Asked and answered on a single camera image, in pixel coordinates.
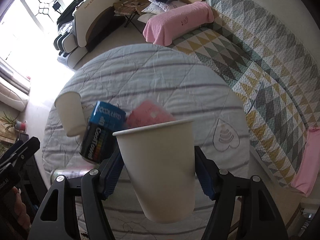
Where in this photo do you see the pink green lidded canister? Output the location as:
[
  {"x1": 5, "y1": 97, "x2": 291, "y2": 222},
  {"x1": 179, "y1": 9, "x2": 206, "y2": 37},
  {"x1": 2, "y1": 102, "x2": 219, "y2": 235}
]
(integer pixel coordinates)
[{"x1": 50, "y1": 167, "x2": 91, "y2": 184}]

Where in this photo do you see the pink translucent plastic cup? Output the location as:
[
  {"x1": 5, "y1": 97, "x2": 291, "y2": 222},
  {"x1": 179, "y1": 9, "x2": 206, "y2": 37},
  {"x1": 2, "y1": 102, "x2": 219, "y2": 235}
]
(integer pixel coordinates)
[{"x1": 126, "y1": 100, "x2": 175, "y2": 128}]

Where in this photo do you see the white patterned pillow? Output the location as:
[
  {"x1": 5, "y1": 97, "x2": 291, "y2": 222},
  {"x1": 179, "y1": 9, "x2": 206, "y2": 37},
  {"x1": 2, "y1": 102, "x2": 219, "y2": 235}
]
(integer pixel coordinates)
[{"x1": 142, "y1": 0, "x2": 186, "y2": 15}]

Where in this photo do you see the pink towel on armrest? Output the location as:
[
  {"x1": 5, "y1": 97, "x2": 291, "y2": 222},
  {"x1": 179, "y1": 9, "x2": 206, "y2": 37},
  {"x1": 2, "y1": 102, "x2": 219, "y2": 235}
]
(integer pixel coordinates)
[{"x1": 143, "y1": 2, "x2": 214, "y2": 46}]

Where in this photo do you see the white paper cup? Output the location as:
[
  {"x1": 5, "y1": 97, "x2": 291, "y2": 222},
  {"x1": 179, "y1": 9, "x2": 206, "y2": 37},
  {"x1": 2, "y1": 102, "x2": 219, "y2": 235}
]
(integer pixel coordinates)
[
  {"x1": 54, "y1": 91, "x2": 87, "y2": 137},
  {"x1": 113, "y1": 120, "x2": 195, "y2": 223}
]

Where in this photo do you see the white paper cup lying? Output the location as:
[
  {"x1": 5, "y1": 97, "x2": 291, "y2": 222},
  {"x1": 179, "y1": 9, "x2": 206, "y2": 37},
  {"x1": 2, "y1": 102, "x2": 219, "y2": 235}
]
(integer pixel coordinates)
[{"x1": 54, "y1": 91, "x2": 87, "y2": 137}]

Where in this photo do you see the triangle patterned quilted sofa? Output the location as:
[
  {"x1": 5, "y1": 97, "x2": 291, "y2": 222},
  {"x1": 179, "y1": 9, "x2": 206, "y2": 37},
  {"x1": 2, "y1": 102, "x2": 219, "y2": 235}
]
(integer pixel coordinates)
[{"x1": 171, "y1": 0, "x2": 319, "y2": 187}]

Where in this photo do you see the striped grey tablecloth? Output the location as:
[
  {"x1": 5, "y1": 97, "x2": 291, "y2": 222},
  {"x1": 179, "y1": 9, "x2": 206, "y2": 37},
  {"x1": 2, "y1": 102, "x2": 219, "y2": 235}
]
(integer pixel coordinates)
[{"x1": 41, "y1": 43, "x2": 251, "y2": 240}]

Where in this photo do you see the white massage chair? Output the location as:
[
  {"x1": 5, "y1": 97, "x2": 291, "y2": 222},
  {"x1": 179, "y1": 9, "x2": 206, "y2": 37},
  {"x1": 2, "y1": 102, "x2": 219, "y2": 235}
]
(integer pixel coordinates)
[{"x1": 53, "y1": 0, "x2": 125, "y2": 69}]

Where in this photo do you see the pink cloth on sofa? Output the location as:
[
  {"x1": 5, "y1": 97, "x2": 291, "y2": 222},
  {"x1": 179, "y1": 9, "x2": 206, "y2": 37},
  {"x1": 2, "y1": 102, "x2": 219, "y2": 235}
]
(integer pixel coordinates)
[{"x1": 291, "y1": 127, "x2": 320, "y2": 197}]

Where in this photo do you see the potted green plant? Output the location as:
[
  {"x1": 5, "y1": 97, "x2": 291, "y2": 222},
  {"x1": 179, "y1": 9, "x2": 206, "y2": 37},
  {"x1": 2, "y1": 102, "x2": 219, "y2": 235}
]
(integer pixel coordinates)
[{"x1": 1, "y1": 112, "x2": 27, "y2": 133}]

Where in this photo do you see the black blue CoolTowel can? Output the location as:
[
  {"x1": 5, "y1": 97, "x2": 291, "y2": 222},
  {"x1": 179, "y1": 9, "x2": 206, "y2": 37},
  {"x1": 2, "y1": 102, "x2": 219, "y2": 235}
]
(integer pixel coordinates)
[{"x1": 80, "y1": 101, "x2": 126, "y2": 164}]

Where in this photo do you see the person's left hand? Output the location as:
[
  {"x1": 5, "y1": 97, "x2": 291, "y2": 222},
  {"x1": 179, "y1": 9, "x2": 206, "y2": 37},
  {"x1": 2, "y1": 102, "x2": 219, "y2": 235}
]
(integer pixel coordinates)
[{"x1": 4, "y1": 186, "x2": 31, "y2": 239}]

